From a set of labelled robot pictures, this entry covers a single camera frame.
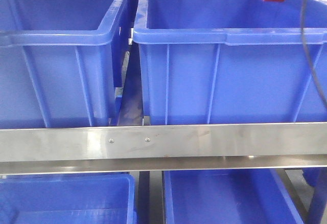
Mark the blue upper shelf bin right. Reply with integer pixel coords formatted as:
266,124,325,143
133,0,326,125

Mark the blue shelf bin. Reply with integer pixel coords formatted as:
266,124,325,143
133,0,326,125
163,169,303,223
1,173,137,223
1,0,130,129

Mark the blue lower shelf bin right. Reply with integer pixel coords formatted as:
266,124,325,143
163,169,303,223

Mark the blue upper shelf bin left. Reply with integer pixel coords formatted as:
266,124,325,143
1,0,130,129

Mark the blue lower shelf bin left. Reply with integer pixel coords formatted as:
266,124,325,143
1,173,137,223

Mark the steel shelf front rail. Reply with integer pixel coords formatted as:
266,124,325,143
1,122,326,175

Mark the black cable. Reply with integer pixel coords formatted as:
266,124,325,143
300,0,327,112

